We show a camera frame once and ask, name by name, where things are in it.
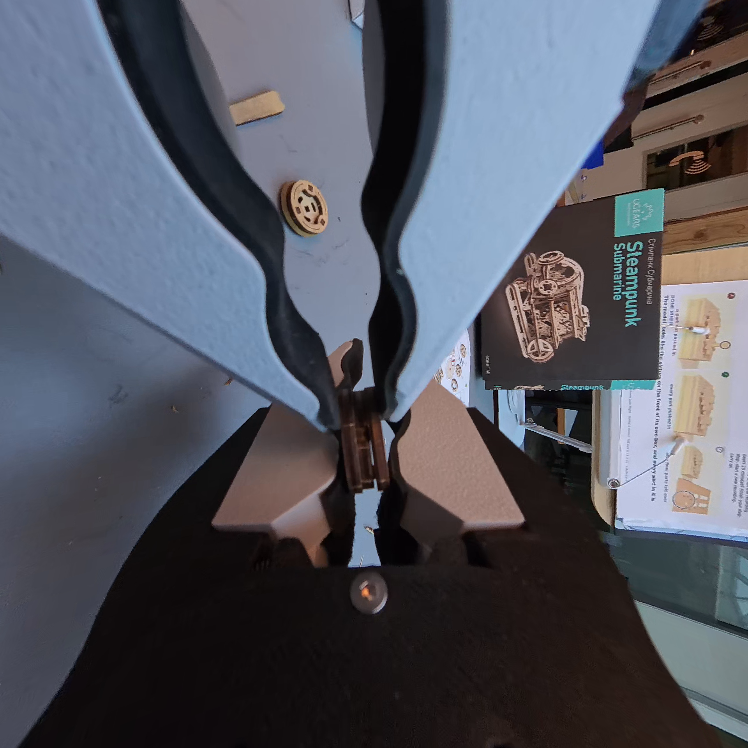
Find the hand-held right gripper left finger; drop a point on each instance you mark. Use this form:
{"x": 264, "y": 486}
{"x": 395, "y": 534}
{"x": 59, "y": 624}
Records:
{"x": 274, "y": 473}

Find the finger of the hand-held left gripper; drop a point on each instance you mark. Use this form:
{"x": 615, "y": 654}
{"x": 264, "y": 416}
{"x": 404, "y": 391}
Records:
{"x": 514, "y": 146}
{"x": 87, "y": 146}

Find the grey desk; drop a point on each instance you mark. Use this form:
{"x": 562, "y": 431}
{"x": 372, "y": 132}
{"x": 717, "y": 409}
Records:
{"x": 87, "y": 438}

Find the scattered wood chips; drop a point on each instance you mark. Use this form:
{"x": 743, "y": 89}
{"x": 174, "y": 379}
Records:
{"x": 227, "y": 383}

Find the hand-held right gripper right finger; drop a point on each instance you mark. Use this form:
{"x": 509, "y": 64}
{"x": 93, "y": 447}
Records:
{"x": 456, "y": 473}

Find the wooden wheel disc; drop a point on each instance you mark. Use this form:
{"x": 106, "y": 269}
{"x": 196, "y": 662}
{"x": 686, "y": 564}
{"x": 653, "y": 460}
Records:
{"x": 304, "y": 207}
{"x": 363, "y": 438}

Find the illustrated instruction booklet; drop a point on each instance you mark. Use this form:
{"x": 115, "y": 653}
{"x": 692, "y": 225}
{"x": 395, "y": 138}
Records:
{"x": 453, "y": 365}

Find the thin wooden stick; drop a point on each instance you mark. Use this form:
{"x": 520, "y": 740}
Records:
{"x": 257, "y": 108}

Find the black model kit box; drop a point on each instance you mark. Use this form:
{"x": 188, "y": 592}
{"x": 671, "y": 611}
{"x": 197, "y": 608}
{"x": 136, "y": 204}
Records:
{"x": 572, "y": 292}

